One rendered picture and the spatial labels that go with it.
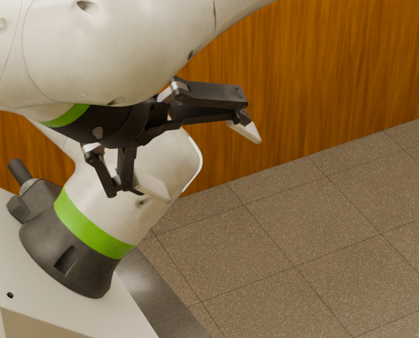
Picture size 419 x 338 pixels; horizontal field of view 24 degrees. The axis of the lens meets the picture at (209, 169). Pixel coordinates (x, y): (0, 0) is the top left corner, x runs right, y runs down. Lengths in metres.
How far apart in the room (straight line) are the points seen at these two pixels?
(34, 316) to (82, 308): 0.13
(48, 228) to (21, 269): 0.09
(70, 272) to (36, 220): 0.09
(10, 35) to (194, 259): 2.09
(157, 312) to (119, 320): 0.13
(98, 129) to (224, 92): 0.17
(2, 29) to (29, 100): 0.07
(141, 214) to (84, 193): 0.08
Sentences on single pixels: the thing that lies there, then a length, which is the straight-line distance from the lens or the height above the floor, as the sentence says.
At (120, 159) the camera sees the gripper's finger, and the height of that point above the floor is 1.33.
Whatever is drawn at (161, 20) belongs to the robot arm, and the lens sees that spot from 0.78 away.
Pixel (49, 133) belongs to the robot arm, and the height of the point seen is 1.23.
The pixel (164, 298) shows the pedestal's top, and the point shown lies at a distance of 1.48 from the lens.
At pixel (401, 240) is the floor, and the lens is 2.99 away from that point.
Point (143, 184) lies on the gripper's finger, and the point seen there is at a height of 1.28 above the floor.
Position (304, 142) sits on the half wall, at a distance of 3.21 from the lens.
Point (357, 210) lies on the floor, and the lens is 3.07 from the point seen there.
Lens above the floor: 2.02
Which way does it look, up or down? 39 degrees down
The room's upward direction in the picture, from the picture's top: straight up
